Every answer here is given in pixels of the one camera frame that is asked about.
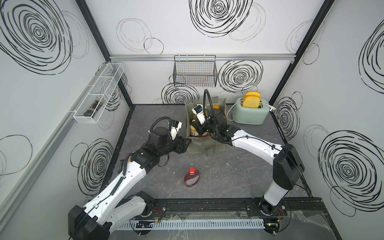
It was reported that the yellow cap bottle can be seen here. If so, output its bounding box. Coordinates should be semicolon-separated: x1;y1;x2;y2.
190;125;200;137

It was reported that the green fabric shopping bag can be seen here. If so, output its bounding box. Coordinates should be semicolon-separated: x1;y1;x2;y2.
185;99;226;157

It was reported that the red soap bottle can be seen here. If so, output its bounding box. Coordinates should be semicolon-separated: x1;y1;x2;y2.
184;168;200;187

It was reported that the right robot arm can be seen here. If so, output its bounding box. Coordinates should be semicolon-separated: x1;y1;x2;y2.
191;105;305;216

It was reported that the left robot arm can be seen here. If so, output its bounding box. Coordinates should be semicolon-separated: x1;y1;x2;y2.
68;121;191;240

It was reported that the mint green toaster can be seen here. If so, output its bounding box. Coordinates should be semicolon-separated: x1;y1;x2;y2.
232;98;270;125

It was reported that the toast slice front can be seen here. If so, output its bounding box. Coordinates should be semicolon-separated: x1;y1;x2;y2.
242;95;261;109

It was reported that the toast slice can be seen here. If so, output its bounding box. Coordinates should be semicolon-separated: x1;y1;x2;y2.
245;91;261;98
242;95;261;109

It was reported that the toast slice back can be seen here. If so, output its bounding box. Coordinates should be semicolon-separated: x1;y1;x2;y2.
245;91;261;98

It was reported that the dark item in shelf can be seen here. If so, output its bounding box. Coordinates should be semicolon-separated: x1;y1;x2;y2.
83;99;104;118

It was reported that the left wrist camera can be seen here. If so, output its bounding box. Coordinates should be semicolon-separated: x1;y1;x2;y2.
171;120;183;141

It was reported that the black wire basket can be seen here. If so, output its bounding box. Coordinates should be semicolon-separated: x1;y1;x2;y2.
173;55;218;87

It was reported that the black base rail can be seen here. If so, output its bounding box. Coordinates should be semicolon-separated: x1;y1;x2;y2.
145;197;326;218

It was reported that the white wire shelf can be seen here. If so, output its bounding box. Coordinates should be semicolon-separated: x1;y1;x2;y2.
74;63;124;124

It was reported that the white slotted cable duct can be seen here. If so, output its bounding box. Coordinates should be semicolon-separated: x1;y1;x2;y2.
118;219;265;231

